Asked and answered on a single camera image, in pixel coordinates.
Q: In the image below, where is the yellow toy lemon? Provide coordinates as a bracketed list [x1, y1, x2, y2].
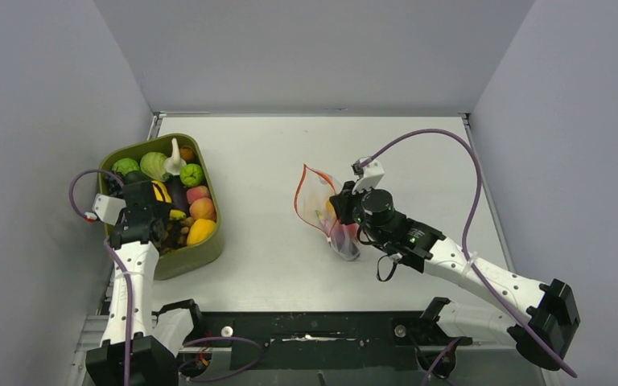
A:
[186, 219, 216, 246]

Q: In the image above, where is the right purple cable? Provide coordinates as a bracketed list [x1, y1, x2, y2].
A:
[359, 129, 578, 386]

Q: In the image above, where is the peach toy fruit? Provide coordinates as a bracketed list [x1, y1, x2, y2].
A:
[189, 197, 217, 222]

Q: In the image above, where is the clear zip bag orange zipper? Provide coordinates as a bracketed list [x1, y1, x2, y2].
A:
[294, 164, 342, 256]

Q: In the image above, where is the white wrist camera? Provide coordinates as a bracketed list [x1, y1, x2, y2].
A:
[85, 194, 126, 225]
[352, 158, 385, 195]

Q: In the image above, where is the dark purple toy eggplant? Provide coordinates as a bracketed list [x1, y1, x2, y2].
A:
[165, 175, 190, 213]

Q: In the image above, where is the light green toy lettuce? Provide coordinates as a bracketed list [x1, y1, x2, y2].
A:
[139, 152, 170, 182]

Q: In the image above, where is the olive green food bin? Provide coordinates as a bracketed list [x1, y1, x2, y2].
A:
[100, 133, 225, 281]

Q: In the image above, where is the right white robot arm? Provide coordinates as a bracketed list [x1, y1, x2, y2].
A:
[329, 181, 580, 372]

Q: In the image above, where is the orange toy bell pepper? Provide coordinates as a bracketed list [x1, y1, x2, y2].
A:
[325, 200, 336, 220]

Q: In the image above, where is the pink toy peach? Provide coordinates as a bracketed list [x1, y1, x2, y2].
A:
[186, 185, 212, 205]

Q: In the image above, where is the green toy cabbage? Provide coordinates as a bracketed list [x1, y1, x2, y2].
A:
[111, 158, 140, 176]

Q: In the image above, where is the white toy garlic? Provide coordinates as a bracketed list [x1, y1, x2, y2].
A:
[163, 138, 187, 175]

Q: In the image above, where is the dark green toy avocado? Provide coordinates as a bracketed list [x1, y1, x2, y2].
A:
[123, 170, 150, 185]

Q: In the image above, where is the yellow toy banana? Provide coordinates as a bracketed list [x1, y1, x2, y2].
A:
[169, 209, 187, 221]

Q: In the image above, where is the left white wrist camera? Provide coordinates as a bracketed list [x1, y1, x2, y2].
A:
[85, 194, 126, 225]

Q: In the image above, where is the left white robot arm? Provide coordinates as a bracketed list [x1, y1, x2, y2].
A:
[85, 181, 202, 385]

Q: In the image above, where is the yellow toy bell pepper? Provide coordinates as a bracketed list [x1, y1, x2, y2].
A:
[151, 180, 172, 203]

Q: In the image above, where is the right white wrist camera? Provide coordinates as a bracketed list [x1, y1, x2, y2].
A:
[352, 158, 385, 195]

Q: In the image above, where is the small orange toy fruit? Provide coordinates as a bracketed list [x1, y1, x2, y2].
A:
[179, 146, 196, 164]

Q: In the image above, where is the red toy apple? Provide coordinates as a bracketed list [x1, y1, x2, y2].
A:
[340, 224, 359, 240]

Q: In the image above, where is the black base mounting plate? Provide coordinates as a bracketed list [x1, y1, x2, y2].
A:
[178, 311, 452, 376]

